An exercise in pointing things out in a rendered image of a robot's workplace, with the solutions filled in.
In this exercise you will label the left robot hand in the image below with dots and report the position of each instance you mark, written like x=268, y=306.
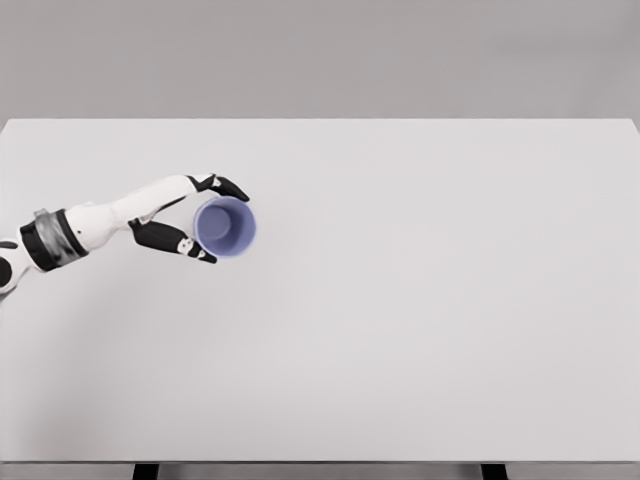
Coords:
x=150, y=197

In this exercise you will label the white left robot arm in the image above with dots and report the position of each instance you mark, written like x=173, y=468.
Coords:
x=75, y=232

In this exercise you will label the blue cup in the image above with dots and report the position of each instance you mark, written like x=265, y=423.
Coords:
x=226, y=228

